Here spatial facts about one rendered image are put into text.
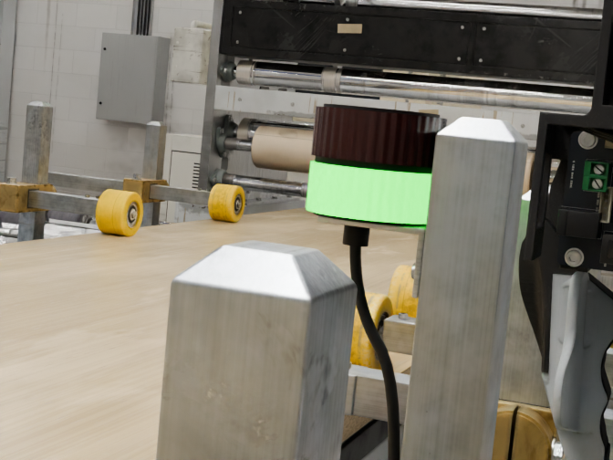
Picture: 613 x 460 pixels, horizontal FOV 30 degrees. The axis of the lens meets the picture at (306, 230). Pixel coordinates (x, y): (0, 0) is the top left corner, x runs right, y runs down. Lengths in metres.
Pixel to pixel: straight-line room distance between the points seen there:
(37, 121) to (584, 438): 1.79
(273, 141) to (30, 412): 2.44
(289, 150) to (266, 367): 3.00
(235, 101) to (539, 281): 2.87
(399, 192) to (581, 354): 0.11
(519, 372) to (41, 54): 10.87
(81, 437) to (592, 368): 0.46
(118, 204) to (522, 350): 1.36
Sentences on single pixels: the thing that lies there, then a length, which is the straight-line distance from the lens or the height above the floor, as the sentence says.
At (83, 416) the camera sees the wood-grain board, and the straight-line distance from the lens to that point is 0.89.
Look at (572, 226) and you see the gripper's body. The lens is 0.41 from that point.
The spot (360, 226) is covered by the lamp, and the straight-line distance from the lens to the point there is 0.51.
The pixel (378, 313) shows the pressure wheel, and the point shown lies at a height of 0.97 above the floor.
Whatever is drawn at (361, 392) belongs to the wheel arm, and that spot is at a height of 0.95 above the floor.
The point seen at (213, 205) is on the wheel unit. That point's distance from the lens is 2.47.
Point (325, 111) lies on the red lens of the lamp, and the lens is 0.51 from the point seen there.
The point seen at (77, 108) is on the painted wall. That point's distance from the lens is 11.26.
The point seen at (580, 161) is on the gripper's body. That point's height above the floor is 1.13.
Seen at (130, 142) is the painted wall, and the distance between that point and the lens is 10.93.
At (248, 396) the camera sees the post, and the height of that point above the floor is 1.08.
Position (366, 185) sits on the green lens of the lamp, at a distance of 0.49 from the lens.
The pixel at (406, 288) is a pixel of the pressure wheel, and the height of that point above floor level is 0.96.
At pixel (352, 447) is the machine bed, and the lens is 1.14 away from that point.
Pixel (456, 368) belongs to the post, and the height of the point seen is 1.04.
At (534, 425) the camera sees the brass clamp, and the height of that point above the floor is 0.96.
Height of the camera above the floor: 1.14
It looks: 6 degrees down
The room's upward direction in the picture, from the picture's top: 6 degrees clockwise
